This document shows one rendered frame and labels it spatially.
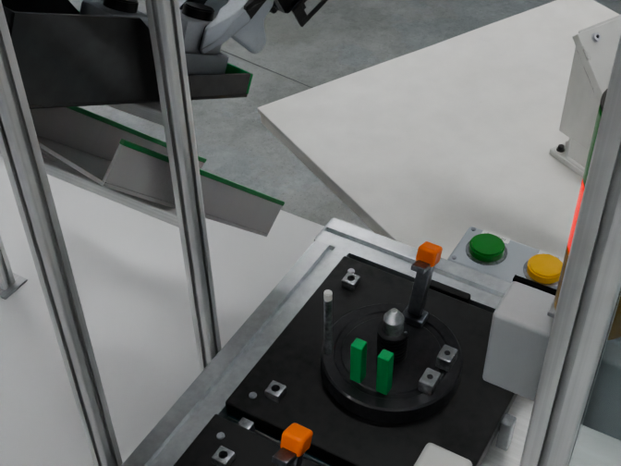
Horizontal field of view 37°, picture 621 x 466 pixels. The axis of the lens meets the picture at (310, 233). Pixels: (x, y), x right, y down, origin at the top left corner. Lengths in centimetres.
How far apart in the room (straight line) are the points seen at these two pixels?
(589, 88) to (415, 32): 215
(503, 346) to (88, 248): 74
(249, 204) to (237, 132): 193
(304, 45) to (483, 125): 194
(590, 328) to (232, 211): 51
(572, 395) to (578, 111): 79
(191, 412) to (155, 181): 23
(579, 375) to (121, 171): 44
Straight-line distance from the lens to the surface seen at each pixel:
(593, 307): 54
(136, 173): 85
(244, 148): 284
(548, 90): 156
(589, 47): 130
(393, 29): 345
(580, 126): 135
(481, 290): 103
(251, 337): 98
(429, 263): 91
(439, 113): 147
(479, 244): 107
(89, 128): 97
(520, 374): 65
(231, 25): 87
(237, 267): 120
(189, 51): 88
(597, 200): 50
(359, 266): 103
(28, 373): 113
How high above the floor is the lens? 169
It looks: 42 degrees down
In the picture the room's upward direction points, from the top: 1 degrees counter-clockwise
